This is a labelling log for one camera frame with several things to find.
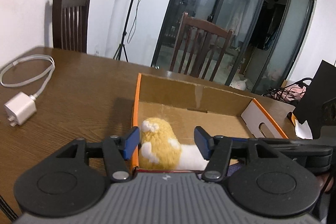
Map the dark wooden chair by door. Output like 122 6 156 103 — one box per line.
169 12 234 82

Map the black bag on table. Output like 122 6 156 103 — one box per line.
293 60 335 139

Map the black studio light stand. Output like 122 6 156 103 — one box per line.
113 0 141 62

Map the yellow white hamster plush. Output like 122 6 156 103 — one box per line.
138 117 209 170

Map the dark wooden chair by wall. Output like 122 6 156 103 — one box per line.
52 0 90 53

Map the white charger with cable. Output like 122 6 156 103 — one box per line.
1 55 56 127

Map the black glass sliding door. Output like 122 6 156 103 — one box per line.
151 0 314 95

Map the red orange cardboard box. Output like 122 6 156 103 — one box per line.
130 72 289 175

